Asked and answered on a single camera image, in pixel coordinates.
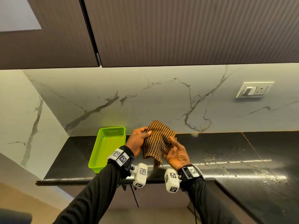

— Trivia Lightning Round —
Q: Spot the person's right hand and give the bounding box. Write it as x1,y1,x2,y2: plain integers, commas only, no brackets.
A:
163,137,192,172

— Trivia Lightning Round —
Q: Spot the person's left hand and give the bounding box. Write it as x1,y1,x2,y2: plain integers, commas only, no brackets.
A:
125,127,152,158

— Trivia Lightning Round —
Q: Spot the brown checked cloth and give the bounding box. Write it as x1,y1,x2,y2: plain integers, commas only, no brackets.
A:
142,120,177,167

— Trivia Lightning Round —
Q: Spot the person's left forearm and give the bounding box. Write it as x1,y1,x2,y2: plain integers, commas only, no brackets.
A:
52,160,123,224

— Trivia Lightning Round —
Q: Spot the person's right forearm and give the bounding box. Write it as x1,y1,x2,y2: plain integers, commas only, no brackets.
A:
180,177,242,224

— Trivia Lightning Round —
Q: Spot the black left wrist band with markers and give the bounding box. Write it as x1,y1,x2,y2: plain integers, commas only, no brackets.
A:
107,145,135,178

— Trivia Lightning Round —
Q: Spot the black wrist band with markers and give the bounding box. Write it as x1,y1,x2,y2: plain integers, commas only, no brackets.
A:
178,164,204,184
107,145,135,178

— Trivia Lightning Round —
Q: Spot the black right wrist band with markers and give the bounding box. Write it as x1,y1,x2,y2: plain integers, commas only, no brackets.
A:
178,164,204,184

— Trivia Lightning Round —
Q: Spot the green plastic basket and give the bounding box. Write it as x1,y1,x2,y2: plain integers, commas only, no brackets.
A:
88,126,126,174

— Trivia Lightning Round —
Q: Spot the wide brown upper cabinet door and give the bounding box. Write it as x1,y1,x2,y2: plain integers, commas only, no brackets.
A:
83,0,299,68

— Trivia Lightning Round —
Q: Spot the narrow brown upper cabinet door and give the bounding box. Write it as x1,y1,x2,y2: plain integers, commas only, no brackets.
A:
0,0,101,70

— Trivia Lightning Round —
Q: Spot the dark blue-grey object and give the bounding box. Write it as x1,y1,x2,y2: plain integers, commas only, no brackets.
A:
0,208,33,224

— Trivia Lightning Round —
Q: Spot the white right wrist camera block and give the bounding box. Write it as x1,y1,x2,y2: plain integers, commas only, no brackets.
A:
164,168,182,194

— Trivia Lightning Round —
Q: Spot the white wrist camera block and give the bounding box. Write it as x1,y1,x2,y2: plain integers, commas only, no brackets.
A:
130,163,148,189
164,168,182,194

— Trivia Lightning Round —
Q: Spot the white left wrist camera block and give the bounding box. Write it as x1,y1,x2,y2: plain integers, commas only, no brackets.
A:
130,163,148,189

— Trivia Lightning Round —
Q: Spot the white wall switch socket plate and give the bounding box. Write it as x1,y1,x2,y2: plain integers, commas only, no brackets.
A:
236,82,275,99

